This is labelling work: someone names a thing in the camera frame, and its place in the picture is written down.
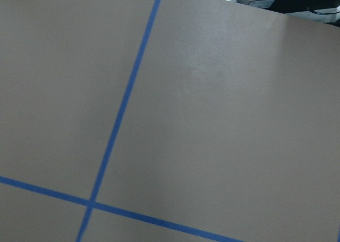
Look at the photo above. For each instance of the brown paper table cover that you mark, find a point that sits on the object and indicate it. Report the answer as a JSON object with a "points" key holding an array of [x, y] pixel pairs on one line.
{"points": [[167, 120]]}

